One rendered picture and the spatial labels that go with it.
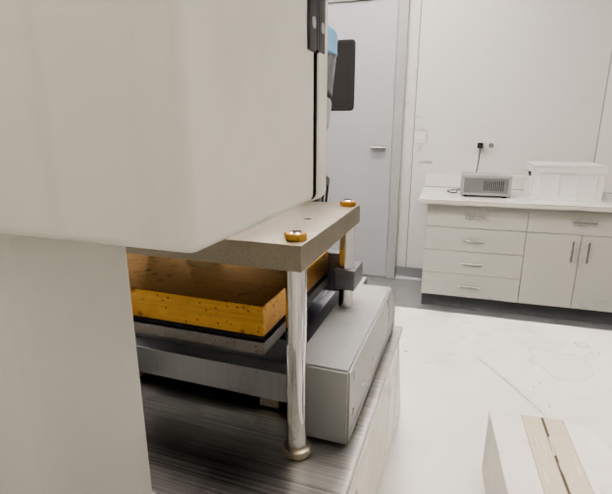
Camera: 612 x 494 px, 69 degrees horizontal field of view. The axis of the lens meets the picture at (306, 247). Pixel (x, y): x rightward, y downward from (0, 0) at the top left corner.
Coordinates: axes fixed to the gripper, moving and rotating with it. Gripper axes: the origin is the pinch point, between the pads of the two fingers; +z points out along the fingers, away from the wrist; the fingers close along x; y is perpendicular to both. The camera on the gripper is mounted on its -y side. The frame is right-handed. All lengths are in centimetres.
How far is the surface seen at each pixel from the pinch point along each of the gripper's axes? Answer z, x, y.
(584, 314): 5, -101, 265
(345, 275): 1.4, -12.7, -13.9
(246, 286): 3.3, -7.1, -25.3
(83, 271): 3.0, -4.8, -40.4
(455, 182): -79, -17, 281
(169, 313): 6.1, -1.8, -27.9
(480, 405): 19.4, -29.0, 20.9
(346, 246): -1.6, -12.7, -14.5
